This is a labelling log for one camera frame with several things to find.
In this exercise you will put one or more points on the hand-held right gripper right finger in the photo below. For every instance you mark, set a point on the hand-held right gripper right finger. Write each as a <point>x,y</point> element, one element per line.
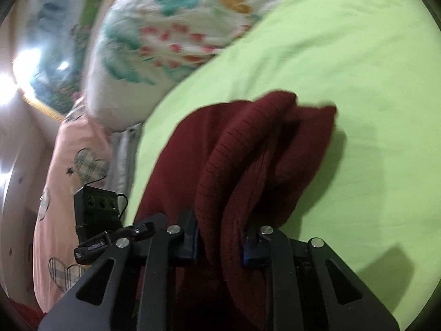
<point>256,252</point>

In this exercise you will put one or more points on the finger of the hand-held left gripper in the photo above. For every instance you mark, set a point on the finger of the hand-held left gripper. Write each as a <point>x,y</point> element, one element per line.
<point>143,230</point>

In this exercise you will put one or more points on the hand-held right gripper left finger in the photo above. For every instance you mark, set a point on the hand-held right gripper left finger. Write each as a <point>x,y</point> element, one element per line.
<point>188,243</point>

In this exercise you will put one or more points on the dark red knit sweater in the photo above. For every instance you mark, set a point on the dark red knit sweater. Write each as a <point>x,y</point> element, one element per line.
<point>241,151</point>

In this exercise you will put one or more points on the pink quilt with plaid hearts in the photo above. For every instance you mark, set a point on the pink quilt with plaid hearts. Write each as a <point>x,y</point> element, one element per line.
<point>58,179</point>

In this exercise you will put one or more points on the white floral quilt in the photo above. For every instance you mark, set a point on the white floral quilt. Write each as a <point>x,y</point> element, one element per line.
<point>137,58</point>

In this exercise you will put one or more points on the gold framed landscape picture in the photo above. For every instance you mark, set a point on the gold framed landscape picture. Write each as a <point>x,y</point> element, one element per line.
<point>51,58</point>

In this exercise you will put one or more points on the light green bed sheet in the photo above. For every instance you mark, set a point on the light green bed sheet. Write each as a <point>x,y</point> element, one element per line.
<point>361,93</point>

